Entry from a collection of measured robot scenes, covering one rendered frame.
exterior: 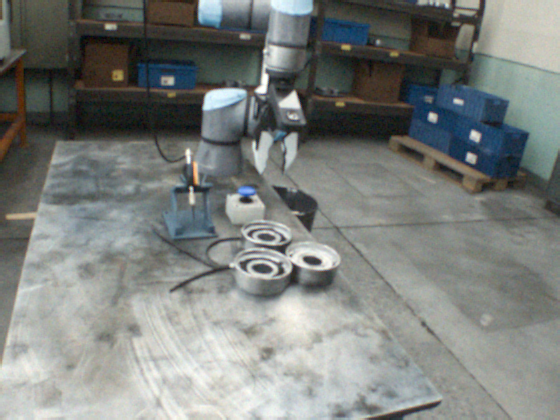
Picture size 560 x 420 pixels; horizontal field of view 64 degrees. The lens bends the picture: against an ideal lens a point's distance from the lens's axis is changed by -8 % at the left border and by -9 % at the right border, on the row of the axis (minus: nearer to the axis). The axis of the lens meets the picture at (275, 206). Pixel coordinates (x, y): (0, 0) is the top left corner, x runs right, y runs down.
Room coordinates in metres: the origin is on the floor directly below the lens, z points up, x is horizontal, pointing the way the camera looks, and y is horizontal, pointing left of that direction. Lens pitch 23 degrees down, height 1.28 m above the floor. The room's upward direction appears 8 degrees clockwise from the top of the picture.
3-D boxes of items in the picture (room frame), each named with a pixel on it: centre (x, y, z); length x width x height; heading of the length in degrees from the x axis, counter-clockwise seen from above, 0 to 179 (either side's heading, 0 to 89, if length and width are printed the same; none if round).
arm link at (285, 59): (0.94, 0.02, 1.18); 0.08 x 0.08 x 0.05
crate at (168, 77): (4.31, 1.15, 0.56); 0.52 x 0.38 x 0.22; 109
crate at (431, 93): (5.36, -1.45, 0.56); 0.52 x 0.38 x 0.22; 109
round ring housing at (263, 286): (0.76, 0.01, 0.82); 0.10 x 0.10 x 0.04
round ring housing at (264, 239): (0.88, 0.01, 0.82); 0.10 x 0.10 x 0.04
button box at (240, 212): (1.02, 0.07, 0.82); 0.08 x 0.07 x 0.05; 22
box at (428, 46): (5.34, -1.44, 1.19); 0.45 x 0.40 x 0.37; 107
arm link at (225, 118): (1.34, 0.18, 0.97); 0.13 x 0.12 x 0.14; 94
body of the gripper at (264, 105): (0.95, 0.02, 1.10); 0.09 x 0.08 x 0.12; 22
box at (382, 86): (5.12, -0.86, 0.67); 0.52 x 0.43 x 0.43; 112
